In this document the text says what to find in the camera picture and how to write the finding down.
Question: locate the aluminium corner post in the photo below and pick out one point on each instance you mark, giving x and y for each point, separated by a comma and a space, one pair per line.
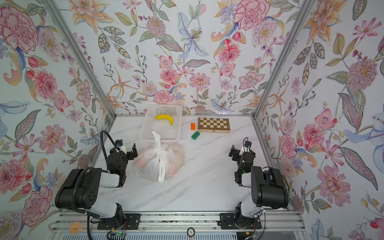
303, 13
68, 36

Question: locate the wooden chessboard box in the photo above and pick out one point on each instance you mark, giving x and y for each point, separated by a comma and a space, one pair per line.
213, 125

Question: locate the yellow banana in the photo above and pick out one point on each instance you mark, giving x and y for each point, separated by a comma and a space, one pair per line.
165, 117

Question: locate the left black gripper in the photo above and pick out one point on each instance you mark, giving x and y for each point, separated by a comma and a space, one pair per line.
130, 152

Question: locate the white translucent plastic bag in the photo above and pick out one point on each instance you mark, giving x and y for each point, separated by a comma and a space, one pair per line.
159, 162

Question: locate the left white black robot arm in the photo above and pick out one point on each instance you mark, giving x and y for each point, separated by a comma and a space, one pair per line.
80, 191

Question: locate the white perforated plastic basket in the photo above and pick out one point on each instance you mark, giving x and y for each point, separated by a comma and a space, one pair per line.
163, 128

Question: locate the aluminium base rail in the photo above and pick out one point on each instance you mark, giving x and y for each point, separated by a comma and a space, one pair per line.
212, 226

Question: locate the left aluminium corner post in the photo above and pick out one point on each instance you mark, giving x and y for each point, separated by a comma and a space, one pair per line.
68, 36

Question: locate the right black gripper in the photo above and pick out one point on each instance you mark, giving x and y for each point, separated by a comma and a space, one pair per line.
235, 153

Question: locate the orange tape roll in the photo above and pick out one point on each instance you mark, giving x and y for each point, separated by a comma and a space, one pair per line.
76, 228

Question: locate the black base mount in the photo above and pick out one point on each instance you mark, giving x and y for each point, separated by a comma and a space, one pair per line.
127, 222
228, 221

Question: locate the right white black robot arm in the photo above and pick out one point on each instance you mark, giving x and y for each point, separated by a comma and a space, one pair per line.
267, 185

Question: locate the green toy brick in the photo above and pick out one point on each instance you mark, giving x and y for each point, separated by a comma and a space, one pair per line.
195, 135

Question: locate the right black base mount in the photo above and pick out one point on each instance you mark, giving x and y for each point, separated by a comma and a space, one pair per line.
228, 221

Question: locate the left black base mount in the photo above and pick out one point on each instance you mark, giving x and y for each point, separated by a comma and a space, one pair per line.
127, 222

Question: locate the right aluminium corner post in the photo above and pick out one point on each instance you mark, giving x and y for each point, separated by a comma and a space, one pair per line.
303, 13

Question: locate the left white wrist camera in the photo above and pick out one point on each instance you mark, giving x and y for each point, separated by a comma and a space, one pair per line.
122, 149

